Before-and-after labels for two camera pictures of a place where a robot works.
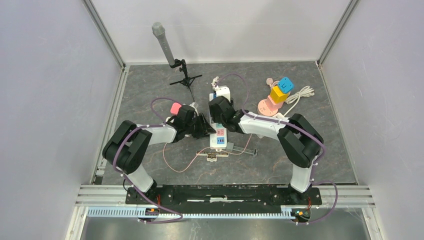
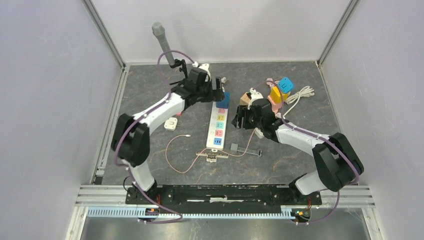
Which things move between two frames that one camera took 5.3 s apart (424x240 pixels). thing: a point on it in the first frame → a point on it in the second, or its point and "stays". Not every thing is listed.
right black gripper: (214, 118) → (242, 112)
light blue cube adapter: (285, 84) stays
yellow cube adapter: (277, 95) stays
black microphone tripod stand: (185, 81) stays
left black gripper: (205, 129) → (214, 95)
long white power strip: (218, 140) stays
